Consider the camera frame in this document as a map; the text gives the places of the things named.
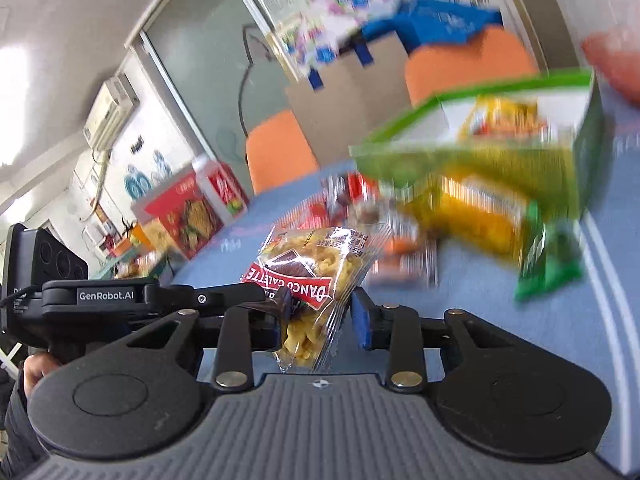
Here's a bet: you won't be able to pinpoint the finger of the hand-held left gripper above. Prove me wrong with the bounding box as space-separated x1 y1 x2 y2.
157 282 294 323

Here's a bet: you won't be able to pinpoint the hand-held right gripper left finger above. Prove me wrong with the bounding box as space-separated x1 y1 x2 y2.
107 305 287 394

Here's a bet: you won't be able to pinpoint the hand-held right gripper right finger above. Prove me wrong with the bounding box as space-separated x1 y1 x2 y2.
350 287 528 395

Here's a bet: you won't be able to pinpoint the clear curly snack packet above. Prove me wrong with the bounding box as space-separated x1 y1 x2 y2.
240 225 393 373

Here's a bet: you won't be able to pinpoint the green cardboard box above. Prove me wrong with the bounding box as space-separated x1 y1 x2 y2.
348 67 608 221

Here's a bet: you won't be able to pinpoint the person's left forearm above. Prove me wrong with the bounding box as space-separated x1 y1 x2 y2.
0 370 51 480

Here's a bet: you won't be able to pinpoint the person's left hand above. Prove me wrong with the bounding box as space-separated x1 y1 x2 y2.
22 352 63 396

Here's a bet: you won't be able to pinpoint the orange snack packet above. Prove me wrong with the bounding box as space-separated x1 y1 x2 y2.
372 237 438 286

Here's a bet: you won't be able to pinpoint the red cracker box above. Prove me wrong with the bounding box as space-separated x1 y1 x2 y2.
131 170 226 261

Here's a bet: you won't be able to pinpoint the clear juice bottle red label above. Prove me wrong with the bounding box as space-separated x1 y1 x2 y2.
192 155 249 226

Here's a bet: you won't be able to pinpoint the red noodle snack packet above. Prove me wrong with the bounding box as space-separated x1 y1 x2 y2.
320 172 381 211

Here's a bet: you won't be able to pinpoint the yellow chip packet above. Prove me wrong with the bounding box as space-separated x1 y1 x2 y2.
405 172 536 261

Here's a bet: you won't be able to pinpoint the white air conditioner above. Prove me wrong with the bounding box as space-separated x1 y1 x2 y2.
82 74 141 151

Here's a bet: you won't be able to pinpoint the orange chair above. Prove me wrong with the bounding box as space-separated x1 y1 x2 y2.
404 27 538 108
245 110 321 196

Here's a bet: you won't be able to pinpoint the small green snack packet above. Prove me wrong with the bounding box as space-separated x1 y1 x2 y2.
515 200 586 301

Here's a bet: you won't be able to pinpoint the frosted glass door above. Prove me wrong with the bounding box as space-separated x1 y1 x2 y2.
140 0 301 196

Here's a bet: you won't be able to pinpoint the yellow clear snack packet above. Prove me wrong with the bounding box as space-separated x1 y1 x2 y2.
457 95 551 141

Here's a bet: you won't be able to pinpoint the floral cloth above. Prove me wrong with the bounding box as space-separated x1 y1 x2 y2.
272 0 401 81

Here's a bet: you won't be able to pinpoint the blue plastic bag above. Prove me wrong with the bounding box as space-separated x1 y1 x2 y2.
360 0 503 56

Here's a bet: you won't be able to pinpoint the pink bowl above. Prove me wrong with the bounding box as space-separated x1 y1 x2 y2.
581 25 640 106

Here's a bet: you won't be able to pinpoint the blue wall stickers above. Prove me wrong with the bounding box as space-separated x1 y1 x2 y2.
122 150 173 196

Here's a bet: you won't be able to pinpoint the brown paper bag blue handles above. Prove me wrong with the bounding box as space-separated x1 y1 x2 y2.
285 32 416 166

